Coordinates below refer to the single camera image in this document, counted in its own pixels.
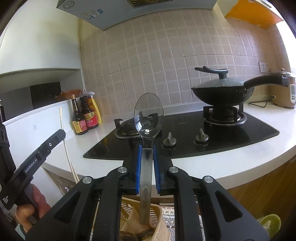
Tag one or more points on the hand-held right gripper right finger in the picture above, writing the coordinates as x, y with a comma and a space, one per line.
156, 169

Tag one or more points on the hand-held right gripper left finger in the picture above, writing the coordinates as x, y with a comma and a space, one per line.
139, 169

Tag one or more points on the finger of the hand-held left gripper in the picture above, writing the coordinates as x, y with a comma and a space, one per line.
52, 143

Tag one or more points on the clear plastic spoon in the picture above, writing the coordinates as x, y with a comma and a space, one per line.
146, 166

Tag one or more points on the yellow plastic utensil basket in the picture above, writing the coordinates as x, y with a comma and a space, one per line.
157, 215

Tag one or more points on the person's left hand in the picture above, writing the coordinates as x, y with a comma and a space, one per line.
41, 204

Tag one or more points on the grey stove knob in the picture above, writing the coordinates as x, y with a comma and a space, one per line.
169, 141
202, 138

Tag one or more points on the slim soy sauce bottle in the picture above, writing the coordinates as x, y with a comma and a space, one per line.
78, 125

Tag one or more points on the red label sauce bottle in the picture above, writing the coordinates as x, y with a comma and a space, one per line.
91, 120

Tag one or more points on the black gas stove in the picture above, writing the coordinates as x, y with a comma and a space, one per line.
185, 129

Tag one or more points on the striped woven table mat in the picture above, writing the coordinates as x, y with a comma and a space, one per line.
168, 217

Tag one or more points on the yellow plastic bottle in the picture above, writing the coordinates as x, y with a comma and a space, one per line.
98, 111

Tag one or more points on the black wok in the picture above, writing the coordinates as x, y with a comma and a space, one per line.
217, 95

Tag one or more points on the black wok lid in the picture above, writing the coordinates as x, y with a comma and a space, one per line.
222, 82

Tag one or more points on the wooden base cabinet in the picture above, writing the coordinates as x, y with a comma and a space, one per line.
266, 192

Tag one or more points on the green plastic container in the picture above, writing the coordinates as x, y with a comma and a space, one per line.
270, 224

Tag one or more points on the range hood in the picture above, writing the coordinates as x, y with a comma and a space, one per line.
115, 14

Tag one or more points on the beige rice cooker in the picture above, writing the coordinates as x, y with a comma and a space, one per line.
282, 97

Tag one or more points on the white wall outlet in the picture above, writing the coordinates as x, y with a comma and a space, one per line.
263, 67

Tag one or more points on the orange bottomed wall cabinet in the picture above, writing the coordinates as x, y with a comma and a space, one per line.
252, 14

